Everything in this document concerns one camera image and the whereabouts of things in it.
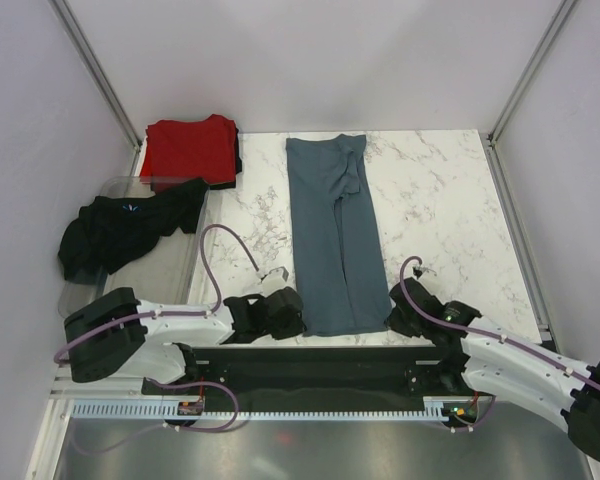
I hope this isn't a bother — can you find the blue-grey t-shirt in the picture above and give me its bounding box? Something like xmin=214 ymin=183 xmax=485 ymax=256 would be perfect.
xmin=286 ymin=134 xmax=391 ymax=337

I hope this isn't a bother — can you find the clear plastic bin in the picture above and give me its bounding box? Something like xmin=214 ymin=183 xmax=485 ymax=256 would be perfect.
xmin=58 ymin=177 xmax=210 ymax=317

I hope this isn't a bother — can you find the black t-shirt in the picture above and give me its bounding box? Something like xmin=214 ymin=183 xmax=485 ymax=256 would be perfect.
xmin=58 ymin=178 xmax=209 ymax=283
xmin=210 ymin=128 xmax=243 ymax=191

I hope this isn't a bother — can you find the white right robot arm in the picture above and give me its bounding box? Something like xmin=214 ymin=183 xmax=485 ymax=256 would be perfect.
xmin=387 ymin=278 xmax=600 ymax=462

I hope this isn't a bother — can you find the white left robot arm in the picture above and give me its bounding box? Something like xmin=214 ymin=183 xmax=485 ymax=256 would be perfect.
xmin=56 ymin=287 xmax=306 ymax=393

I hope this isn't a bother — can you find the folded black t-shirt under red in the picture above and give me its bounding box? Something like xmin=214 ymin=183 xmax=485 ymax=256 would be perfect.
xmin=210 ymin=128 xmax=243 ymax=191

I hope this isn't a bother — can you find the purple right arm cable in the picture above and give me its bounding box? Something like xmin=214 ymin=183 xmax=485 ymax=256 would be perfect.
xmin=398 ymin=255 xmax=600 ymax=406

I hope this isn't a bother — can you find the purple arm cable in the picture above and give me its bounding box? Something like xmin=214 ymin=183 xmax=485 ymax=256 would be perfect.
xmin=398 ymin=255 xmax=600 ymax=406
xmin=53 ymin=225 xmax=266 ymax=369

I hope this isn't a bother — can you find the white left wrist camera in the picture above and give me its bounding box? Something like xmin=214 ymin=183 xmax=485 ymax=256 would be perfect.
xmin=260 ymin=266 xmax=289 ymax=297

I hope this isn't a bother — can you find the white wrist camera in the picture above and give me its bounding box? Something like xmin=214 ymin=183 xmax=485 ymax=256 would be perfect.
xmin=260 ymin=266 xmax=289 ymax=297
xmin=412 ymin=262 xmax=437 ymax=279

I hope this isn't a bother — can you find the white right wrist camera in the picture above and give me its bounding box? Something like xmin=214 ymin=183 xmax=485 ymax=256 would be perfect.
xmin=412 ymin=262 xmax=437 ymax=279

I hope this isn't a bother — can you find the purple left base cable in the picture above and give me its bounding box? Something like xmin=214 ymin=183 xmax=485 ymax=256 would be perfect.
xmin=72 ymin=382 xmax=241 ymax=456

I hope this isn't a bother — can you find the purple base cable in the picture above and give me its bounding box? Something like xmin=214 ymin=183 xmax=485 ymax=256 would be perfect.
xmin=72 ymin=382 xmax=241 ymax=456
xmin=442 ymin=392 xmax=499 ymax=434

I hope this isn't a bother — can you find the white slotted cable duct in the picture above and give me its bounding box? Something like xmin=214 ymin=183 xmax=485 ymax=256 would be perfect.
xmin=70 ymin=397 xmax=449 ymax=422

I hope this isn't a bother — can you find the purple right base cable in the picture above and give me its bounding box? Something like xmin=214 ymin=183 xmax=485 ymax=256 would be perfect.
xmin=442 ymin=392 xmax=499 ymax=434

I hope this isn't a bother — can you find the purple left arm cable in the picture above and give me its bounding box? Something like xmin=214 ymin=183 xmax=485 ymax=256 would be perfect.
xmin=53 ymin=225 xmax=266 ymax=369

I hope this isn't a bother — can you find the aluminium corner frame post right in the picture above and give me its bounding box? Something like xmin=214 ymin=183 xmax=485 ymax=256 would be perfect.
xmin=487 ymin=0 xmax=580 ymax=146

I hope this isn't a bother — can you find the aluminium corner frame post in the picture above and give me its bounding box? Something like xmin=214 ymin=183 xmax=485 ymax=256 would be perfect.
xmin=487 ymin=0 xmax=580 ymax=146
xmin=49 ymin=0 xmax=141 ymax=150

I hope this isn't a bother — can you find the aluminium corner frame post left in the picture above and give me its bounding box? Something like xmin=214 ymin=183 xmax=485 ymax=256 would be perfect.
xmin=49 ymin=0 xmax=141 ymax=150

